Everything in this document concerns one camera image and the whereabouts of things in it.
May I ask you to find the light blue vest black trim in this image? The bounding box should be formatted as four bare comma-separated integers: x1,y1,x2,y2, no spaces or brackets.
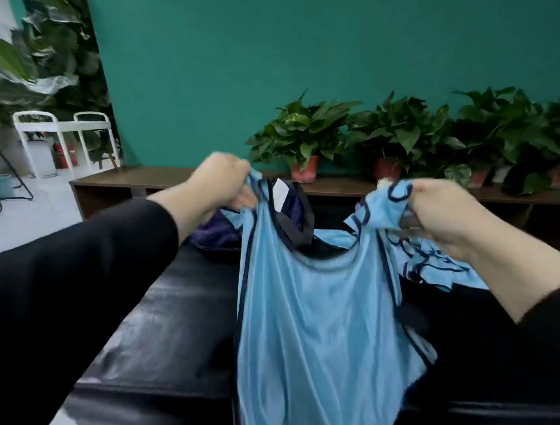
220,170,439,425
313,197,491,292

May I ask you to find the navy blue bag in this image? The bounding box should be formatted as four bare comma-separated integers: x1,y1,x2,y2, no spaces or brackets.
188,177,320,259

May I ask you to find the green plant in white pot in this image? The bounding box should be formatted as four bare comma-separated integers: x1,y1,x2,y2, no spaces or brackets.
442,86,544,189

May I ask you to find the wooden shelf cabinet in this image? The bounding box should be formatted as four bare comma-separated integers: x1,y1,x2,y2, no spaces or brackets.
70,166,560,250

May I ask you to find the person's right forearm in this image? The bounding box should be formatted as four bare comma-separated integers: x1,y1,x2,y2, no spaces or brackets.
468,223,560,386

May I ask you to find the red bottle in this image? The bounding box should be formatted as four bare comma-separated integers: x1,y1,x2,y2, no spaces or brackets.
54,142,80,169

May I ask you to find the person's left hand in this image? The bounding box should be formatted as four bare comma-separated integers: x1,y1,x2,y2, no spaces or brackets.
184,151,259,224

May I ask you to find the person's left forearm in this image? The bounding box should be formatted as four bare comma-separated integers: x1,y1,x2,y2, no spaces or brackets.
0,188,215,425

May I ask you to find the person's right hand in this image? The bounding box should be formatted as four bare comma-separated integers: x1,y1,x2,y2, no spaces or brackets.
401,179,491,262

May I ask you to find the green plant in red pot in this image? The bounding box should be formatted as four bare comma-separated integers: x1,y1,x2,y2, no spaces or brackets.
345,92,460,182
245,90,364,185
507,100,560,196

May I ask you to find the black leather bench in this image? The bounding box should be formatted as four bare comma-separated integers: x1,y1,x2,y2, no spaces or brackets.
61,201,560,425

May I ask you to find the white wheeled cart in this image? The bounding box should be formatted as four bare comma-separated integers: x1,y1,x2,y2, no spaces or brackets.
12,110,122,180

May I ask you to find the teal bucket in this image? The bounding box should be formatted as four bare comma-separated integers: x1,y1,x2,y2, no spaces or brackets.
0,173,19,201

